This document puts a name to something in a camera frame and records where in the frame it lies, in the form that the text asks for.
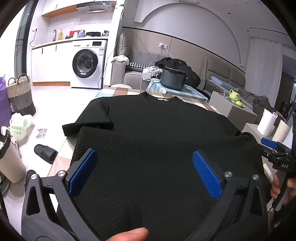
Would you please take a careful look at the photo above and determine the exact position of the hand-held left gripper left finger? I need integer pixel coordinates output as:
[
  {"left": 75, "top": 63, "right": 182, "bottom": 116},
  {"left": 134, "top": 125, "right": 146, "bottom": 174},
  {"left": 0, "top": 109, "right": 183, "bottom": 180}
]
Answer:
[{"left": 22, "top": 148, "right": 99, "bottom": 241}]

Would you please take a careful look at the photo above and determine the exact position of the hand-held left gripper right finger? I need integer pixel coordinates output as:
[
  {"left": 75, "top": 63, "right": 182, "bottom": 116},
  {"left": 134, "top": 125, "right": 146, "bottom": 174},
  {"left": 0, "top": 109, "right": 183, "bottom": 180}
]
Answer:
[{"left": 185, "top": 149, "right": 270, "bottom": 241}]

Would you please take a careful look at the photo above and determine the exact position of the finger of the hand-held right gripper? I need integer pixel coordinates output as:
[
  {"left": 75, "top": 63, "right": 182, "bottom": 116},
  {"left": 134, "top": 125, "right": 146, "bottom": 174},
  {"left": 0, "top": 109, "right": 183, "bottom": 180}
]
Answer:
[
  {"left": 260, "top": 137, "right": 278, "bottom": 149},
  {"left": 255, "top": 143, "right": 279, "bottom": 164}
]

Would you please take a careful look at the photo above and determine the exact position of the black knit sweater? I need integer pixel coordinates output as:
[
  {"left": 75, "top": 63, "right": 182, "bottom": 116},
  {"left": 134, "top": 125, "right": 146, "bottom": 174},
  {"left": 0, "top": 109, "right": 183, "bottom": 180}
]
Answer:
[{"left": 57, "top": 91, "right": 270, "bottom": 241}]

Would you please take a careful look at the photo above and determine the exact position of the person's right forearm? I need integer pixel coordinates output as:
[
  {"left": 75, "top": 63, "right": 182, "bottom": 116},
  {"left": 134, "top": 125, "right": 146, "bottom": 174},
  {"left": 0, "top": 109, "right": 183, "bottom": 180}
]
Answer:
[{"left": 272, "top": 202, "right": 296, "bottom": 234}]

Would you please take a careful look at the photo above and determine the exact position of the white clothes pile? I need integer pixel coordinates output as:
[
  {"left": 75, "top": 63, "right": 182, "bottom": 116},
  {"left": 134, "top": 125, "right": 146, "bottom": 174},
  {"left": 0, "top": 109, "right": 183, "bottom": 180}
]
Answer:
[{"left": 142, "top": 66, "right": 163, "bottom": 81}]

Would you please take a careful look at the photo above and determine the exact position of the person's right hand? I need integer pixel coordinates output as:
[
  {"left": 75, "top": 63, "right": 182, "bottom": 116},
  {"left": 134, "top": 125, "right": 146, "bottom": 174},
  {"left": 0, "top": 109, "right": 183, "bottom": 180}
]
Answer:
[{"left": 270, "top": 173, "right": 296, "bottom": 205}]

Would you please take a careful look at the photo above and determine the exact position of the person's left hand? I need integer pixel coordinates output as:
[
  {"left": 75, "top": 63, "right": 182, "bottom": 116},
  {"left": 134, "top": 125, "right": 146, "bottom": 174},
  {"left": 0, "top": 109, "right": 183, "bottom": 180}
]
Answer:
[{"left": 109, "top": 227, "right": 149, "bottom": 241}]

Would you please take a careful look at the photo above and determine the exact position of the cream paper roll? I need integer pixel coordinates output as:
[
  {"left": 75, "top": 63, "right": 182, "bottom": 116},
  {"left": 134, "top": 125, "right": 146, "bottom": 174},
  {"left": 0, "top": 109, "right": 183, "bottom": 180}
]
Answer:
[{"left": 275, "top": 119, "right": 291, "bottom": 142}]

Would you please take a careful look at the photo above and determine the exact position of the white paper towel roll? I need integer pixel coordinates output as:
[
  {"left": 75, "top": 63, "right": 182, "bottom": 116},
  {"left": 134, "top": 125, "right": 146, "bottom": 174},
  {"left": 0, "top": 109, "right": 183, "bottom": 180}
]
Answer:
[{"left": 257, "top": 108, "right": 277, "bottom": 137}]

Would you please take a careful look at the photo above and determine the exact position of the pale cube stool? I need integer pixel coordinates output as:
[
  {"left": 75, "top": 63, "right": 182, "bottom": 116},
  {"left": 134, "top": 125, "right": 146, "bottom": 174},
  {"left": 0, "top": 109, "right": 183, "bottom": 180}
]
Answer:
[{"left": 240, "top": 122, "right": 262, "bottom": 138}]

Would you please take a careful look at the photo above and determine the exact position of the dark grey blanket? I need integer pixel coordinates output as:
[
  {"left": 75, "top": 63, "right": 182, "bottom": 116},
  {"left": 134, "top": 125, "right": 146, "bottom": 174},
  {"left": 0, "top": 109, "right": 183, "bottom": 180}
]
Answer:
[{"left": 238, "top": 88, "right": 275, "bottom": 118}]

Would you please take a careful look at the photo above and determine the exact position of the grey cube table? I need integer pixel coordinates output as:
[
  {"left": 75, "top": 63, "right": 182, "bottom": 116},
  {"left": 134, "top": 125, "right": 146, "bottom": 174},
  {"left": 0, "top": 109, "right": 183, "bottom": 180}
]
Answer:
[{"left": 209, "top": 91, "right": 258, "bottom": 124}]

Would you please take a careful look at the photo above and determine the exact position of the printed leaflet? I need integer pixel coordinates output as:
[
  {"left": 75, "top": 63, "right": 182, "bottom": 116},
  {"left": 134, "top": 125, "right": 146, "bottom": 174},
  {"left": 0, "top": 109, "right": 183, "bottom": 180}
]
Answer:
[{"left": 35, "top": 127, "right": 48, "bottom": 139}]

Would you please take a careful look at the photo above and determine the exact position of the green teapot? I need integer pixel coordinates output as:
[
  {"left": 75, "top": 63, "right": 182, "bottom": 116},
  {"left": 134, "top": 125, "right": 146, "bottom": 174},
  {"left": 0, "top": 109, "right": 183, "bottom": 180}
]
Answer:
[{"left": 228, "top": 89, "right": 241, "bottom": 101}]

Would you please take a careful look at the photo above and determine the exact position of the white curtain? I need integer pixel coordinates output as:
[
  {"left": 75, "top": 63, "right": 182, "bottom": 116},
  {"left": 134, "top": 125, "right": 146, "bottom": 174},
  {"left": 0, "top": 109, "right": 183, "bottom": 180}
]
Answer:
[{"left": 240, "top": 37, "right": 283, "bottom": 109}]

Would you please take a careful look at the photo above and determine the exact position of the white trash bin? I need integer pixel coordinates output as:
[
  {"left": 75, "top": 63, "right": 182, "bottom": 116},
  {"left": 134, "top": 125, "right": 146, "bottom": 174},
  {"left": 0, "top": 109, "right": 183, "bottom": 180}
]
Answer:
[{"left": 0, "top": 131, "right": 26, "bottom": 183}]

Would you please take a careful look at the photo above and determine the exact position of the white plastic bag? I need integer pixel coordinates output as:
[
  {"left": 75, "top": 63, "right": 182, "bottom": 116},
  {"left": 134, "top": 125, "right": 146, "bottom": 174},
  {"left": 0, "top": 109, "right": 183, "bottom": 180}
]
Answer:
[{"left": 9, "top": 113, "right": 35, "bottom": 145}]

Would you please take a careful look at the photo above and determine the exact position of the beige padded headboard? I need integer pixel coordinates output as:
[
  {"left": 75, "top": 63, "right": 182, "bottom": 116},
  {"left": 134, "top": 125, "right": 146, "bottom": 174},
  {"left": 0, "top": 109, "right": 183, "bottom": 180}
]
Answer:
[{"left": 201, "top": 57, "right": 246, "bottom": 90}]

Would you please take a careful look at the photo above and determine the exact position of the blue pillow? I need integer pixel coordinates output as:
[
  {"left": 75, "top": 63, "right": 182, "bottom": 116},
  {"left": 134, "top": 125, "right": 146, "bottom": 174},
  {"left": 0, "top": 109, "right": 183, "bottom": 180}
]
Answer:
[{"left": 210, "top": 76, "right": 229, "bottom": 87}]

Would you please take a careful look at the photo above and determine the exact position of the checkered tablecloth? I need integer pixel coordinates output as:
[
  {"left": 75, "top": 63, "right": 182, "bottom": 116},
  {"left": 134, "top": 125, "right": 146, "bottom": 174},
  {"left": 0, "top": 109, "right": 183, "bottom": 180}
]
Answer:
[{"left": 47, "top": 86, "right": 275, "bottom": 214}]

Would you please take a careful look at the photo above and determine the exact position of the woven laundry basket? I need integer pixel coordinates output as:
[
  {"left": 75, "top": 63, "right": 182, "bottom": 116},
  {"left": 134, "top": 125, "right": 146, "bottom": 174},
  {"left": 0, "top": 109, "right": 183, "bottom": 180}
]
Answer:
[{"left": 6, "top": 74, "right": 36, "bottom": 116}]

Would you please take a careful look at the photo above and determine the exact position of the black jacket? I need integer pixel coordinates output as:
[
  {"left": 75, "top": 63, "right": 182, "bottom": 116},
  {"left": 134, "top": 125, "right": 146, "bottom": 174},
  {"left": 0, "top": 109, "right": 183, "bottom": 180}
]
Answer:
[{"left": 154, "top": 58, "right": 201, "bottom": 88}]

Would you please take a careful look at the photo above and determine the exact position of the dark grey rice cooker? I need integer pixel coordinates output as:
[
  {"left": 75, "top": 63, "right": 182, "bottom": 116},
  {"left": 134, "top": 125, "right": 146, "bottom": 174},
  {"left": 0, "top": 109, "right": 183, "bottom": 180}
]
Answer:
[{"left": 160, "top": 66, "right": 186, "bottom": 90}]

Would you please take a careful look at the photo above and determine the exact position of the light blue storage box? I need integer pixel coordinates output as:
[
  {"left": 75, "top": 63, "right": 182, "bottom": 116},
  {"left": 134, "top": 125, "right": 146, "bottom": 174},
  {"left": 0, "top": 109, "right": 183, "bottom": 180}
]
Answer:
[{"left": 146, "top": 77, "right": 210, "bottom": 102}]

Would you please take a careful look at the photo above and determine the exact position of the white washing machine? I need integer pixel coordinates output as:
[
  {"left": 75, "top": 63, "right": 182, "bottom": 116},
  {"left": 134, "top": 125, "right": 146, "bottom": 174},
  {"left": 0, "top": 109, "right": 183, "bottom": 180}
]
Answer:
[{"left": 70, "top": 39, "right": 109, "bottom": 89}]

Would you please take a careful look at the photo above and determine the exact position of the purple bag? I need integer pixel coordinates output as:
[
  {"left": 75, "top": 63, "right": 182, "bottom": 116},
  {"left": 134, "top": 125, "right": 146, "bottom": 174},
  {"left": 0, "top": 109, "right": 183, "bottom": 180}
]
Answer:
[{"left": 0, "top": 75, "right": 12, "bottom": 127}]

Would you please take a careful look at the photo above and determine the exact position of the grey sofa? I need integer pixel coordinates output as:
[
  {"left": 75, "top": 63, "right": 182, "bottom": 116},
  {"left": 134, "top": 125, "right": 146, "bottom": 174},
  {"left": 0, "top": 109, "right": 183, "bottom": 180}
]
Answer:
[{"left": 110, "top": 50, "right": 162, "bottom": 91}]

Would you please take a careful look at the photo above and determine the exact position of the white kitchen cabinet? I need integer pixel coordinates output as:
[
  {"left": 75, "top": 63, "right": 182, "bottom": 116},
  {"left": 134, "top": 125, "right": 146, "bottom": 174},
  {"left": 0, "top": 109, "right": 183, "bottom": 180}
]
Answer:
[{"left": 31, "top": 43, "right": 73, "bottom": 86}]

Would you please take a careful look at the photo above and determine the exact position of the houndstooth pillow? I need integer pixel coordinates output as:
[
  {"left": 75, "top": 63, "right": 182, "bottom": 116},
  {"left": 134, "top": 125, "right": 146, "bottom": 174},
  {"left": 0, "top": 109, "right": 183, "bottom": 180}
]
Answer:
[{"left": 128, "top": 62, "right": 148, "bottom": 71}]

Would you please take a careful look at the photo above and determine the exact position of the grey cushion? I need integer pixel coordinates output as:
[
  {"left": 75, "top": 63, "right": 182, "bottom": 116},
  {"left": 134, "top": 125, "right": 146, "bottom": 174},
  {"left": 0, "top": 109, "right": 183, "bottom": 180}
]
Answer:
[{"left": 117, "top": 32, "right": 129, "bottom": 57}]

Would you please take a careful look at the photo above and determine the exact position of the black framed glass door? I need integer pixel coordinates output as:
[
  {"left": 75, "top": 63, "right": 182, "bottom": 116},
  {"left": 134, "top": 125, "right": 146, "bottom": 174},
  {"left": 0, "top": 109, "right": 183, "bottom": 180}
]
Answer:
[{"left": 14, "top": 0, "right": 38, "bottom": 80}]

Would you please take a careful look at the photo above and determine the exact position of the range hood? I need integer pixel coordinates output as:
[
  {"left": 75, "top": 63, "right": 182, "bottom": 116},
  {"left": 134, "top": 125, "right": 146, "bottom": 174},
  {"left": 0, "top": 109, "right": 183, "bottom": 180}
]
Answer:
[{"left": 76, "top": 0, "right": 115, "bottom": 13}]

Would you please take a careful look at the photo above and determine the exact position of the white cable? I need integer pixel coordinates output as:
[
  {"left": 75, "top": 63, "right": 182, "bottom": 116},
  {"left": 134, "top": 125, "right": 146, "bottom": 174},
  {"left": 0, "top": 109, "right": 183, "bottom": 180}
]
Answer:
[{"left": 131, "top": 27, "right": 176, "bottom": 67}]

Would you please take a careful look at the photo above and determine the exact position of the white wall cabinet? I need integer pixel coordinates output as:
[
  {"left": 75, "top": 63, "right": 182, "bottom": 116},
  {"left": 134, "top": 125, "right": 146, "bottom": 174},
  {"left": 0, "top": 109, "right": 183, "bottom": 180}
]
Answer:
[{"left": 41, "top": 0, "right": 85, "bottom": 18}]

